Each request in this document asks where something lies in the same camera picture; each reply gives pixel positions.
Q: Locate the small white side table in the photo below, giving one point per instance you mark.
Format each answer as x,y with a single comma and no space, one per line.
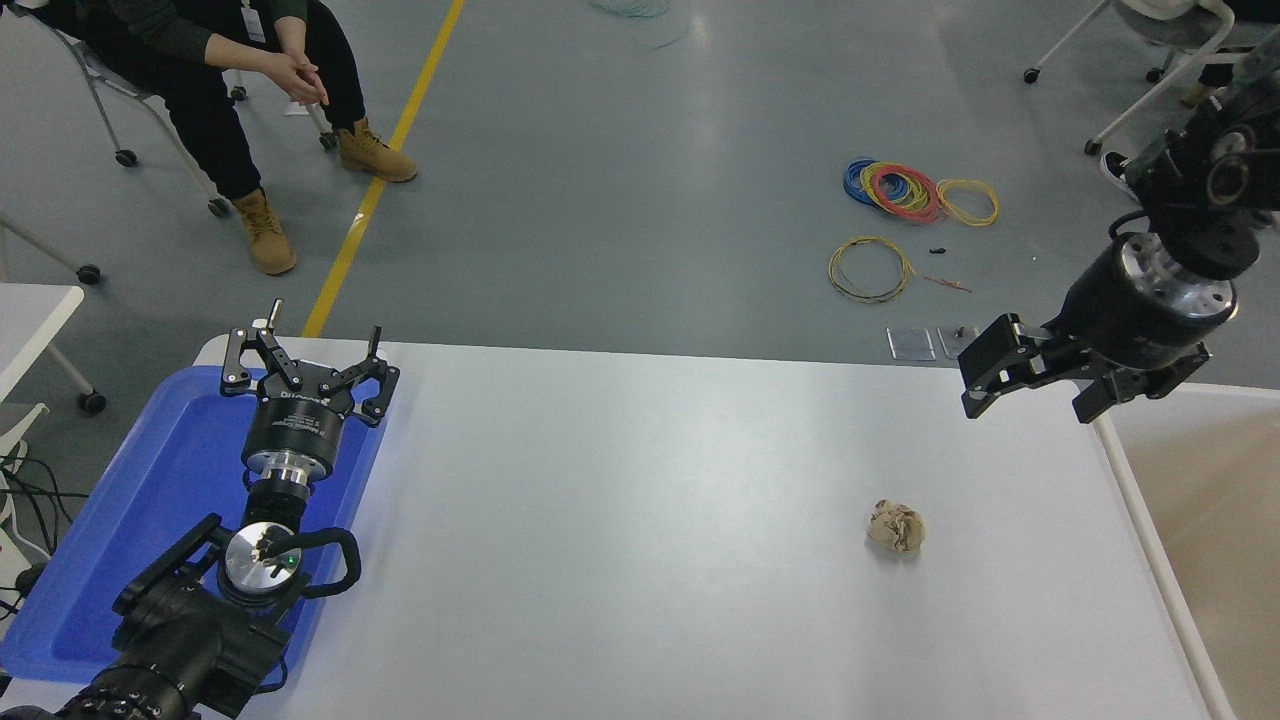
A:
30,320

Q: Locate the clear floor plate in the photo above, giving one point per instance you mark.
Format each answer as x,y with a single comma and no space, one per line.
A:
910,344
950,345

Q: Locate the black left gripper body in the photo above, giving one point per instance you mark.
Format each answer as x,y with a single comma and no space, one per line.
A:
298,425

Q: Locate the person on white chair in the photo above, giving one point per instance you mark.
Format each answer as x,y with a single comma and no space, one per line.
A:
1215,75

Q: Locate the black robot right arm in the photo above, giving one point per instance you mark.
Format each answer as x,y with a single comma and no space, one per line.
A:
1200,200

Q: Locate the white caster chair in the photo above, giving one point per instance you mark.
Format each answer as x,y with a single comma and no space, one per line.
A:
1170,25

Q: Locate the large pale bin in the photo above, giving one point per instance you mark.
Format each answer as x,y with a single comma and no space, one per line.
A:
1210,520

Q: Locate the blue plastic tray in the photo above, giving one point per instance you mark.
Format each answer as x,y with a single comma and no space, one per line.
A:
150,480

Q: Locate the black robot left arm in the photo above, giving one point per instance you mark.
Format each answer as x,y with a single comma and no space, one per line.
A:
180,640

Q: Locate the seated person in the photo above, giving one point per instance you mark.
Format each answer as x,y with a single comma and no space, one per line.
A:
200,110

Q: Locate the white caster leg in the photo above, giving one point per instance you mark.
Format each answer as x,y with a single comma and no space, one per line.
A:
60,258

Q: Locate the grey metal caster chair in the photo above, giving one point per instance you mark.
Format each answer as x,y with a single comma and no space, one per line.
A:
150,115

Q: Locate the seated person's left forearm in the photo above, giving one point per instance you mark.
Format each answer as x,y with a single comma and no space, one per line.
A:
290,25

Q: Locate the seated person's left hand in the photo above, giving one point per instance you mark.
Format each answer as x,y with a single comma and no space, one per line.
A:
316,88

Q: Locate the seated person's right forearm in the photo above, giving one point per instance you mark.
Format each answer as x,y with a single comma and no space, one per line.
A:
200,40

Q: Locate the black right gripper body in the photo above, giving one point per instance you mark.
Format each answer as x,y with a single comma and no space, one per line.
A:
1115,320

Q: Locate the tan paper ball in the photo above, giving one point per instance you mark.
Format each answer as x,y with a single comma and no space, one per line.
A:
896,527

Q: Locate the seated person's right hand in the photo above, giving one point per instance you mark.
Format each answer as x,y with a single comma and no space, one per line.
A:
285,75

